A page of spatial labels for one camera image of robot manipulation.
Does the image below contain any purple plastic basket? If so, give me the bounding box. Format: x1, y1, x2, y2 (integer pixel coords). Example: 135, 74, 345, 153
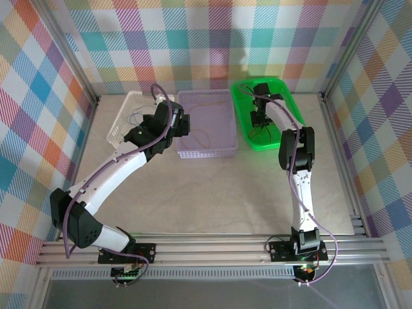
176, 89, 239, 161

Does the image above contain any aluminium side rail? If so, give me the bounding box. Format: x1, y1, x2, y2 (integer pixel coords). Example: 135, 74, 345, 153
318, 95, 370, 238

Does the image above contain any thin yellow wire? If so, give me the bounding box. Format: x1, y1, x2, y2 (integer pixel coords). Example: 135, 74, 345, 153
179, 128, 211, 149
183, 100, 227, 136

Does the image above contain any green plastic basket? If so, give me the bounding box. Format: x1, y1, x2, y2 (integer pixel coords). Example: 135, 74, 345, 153
231, 77, 306, 152

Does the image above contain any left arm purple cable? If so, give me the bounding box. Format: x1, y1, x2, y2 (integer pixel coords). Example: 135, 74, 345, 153
62, 82, 174, 284

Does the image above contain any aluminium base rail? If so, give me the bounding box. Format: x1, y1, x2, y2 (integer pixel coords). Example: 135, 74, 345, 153
35, 236, 390, 267

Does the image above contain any grey slotted cable duct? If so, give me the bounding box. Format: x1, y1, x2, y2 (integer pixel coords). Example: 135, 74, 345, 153
51, 268, 297, 281

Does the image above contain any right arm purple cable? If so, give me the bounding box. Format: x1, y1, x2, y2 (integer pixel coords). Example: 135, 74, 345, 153
238, 83, 339, 286

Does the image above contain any aluminium frame post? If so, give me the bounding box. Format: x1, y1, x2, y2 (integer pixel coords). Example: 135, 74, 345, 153
320, 0, 387, 100
35, 0, 100, 106

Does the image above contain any white plastic basket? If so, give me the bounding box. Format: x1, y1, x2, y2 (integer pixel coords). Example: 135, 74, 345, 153
106, 91, 176, 149

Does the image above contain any aluminium frame leg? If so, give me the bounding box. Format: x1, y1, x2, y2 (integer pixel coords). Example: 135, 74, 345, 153
375, 263, 398, 309
27, 267, 54, 309

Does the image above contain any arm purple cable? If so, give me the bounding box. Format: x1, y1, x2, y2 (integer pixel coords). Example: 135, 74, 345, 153
238, 83, 339, 286
62, 82, 174, 284

